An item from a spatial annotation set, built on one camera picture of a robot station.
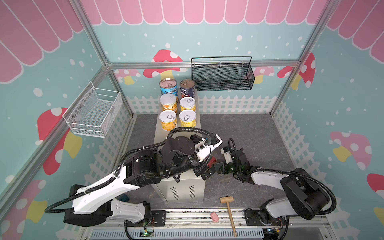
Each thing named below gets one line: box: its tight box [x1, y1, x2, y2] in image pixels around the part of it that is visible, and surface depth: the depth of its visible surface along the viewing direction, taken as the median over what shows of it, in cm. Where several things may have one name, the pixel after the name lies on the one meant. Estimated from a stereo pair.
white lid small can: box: [179, 96, 196, 112], surface depth 71 cm
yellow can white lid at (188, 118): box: [179, 109, 197, 128], surface depth 66 cm
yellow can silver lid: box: [158, 110, 177, 132], surface depth 65 cm
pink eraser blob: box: [210, 212, 219, 223], surface depth 76 cm
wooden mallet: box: [219, 196, 237, 238], surface depth 80 cm
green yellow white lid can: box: [159, 93, 178, 113], surface depth 69 cm
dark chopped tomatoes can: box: [180, 79, 196, 100], surface depth 73 cm
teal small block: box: [120, 194, 129, 202], surface depth 81 cm
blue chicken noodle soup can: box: [159, 77, 179, 103], surface depth 72 cm
